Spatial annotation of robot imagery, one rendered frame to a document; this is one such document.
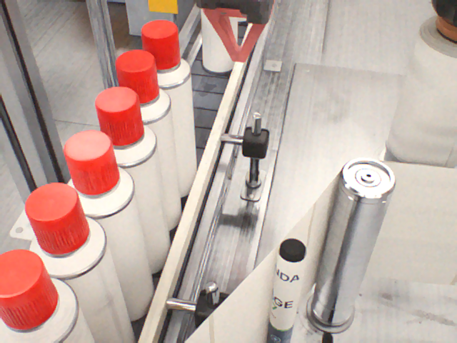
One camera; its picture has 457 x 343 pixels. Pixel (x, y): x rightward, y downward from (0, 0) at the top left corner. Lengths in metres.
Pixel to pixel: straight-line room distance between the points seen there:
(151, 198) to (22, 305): 0.18
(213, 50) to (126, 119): 0.38
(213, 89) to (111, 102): 0.36
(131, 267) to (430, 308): 0.29
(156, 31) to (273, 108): 0.35
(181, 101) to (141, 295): 0.18
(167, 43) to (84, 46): 0.51
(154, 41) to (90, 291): 0.22
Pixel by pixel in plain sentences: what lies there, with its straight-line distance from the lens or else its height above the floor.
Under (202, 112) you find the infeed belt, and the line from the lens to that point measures 0.70.
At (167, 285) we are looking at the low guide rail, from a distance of 0.48.
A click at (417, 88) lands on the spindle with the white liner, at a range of 0.55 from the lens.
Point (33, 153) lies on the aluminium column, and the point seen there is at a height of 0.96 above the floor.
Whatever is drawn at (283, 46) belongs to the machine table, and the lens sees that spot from 0.93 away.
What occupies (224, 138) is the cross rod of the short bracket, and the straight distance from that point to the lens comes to 0.61.
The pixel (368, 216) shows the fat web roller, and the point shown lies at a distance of 0.37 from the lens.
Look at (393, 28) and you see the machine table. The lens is 1.03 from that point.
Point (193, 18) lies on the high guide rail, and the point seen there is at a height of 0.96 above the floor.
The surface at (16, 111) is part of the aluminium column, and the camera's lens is 0.53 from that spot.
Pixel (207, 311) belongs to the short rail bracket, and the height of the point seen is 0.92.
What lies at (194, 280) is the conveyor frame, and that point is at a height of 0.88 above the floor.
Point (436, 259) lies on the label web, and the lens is 0.48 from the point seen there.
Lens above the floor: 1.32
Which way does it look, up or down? 46 degrees down
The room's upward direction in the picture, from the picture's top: straight up
